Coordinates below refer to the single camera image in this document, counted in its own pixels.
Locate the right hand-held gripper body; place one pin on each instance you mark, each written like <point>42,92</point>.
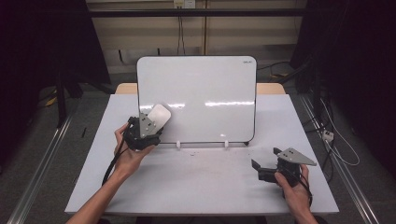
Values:
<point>292,157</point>

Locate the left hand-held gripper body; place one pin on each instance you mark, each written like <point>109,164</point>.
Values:
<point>144,127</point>

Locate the white whiteboard eraser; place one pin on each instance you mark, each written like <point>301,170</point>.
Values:
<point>160,114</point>

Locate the white whiteboard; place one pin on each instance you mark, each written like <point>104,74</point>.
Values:
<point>202,87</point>

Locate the person's left hand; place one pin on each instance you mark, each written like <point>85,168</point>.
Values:
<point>130,158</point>

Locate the person's right hand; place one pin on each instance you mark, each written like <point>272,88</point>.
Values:
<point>294,196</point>

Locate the white whiteboard stand clip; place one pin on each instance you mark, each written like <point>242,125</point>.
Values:
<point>178,144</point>
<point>226,143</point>

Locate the white table cover sheet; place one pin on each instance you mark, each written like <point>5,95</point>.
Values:
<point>202,186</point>

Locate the black pen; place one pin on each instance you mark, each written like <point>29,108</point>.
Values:
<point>83,132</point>

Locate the black metal stand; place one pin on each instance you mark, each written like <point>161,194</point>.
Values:
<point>61,102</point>

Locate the yellow vertical pipe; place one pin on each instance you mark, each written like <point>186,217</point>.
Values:
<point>205,31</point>

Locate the black horizontal metal bar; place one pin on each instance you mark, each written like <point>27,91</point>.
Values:
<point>196,12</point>

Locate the black curtain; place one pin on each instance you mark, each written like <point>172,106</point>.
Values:
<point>358,46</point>
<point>31,46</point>

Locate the aluminium floor rail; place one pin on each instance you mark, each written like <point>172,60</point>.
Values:
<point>37,177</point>
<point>345,177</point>

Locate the white wall socket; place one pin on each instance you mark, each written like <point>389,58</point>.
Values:
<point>184,3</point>

